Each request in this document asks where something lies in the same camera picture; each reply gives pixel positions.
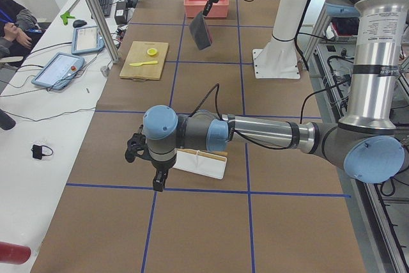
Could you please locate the bamboo cutting board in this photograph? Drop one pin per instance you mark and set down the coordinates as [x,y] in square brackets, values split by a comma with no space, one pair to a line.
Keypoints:
[137,53]

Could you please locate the teach pendant near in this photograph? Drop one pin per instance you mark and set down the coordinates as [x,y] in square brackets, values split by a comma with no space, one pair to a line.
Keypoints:
[59,71]

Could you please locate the teach pendant far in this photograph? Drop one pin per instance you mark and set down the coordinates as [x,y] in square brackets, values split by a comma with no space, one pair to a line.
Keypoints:
[86,40]

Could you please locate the yellow lemon slices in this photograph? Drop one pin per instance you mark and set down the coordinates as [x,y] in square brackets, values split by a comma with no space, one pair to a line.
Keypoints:
[152,51]

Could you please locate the white rack base tray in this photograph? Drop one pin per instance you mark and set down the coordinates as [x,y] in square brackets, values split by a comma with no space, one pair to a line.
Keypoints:
[199,163]

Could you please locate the pink plastic bin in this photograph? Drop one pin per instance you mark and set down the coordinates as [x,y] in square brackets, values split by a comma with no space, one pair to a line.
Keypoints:
[193,7]

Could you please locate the teach pendant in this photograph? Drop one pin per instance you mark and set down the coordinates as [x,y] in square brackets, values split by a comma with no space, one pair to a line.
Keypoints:
[59,71]
[86,40]

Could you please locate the yellow plastic knife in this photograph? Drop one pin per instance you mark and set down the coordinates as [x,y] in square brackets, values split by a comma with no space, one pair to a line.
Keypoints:
[154,62]

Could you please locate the black computer mouse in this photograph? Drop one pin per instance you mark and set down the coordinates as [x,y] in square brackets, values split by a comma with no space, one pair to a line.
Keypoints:
[79,23]

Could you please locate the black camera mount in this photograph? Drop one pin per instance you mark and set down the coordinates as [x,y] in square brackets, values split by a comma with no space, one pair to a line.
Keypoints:
[137,147]

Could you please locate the red fire extinguisher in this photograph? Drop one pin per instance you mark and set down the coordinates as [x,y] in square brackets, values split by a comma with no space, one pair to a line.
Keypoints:
[13,253]

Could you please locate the seated person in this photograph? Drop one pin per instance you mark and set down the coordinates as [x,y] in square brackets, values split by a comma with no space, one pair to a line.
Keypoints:
[20,31]

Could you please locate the grey aluminium post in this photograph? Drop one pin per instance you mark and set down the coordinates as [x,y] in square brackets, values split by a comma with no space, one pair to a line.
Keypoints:
[99,18]

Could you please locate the green plastic clamp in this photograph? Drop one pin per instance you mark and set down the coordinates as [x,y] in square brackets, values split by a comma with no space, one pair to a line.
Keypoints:
[65,17]

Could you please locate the small black clip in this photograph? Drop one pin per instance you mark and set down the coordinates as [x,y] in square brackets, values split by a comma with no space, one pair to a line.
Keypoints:
[41,151]

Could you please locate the dark grey cloth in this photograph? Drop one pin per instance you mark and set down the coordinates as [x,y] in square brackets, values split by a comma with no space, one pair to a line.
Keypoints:
[200,32]

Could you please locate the black adapter box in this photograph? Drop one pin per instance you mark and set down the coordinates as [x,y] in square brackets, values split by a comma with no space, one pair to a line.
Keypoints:
[121,13]

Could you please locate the white camera stand pillar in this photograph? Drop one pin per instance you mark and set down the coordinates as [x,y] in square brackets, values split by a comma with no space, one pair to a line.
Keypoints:
[278,59]

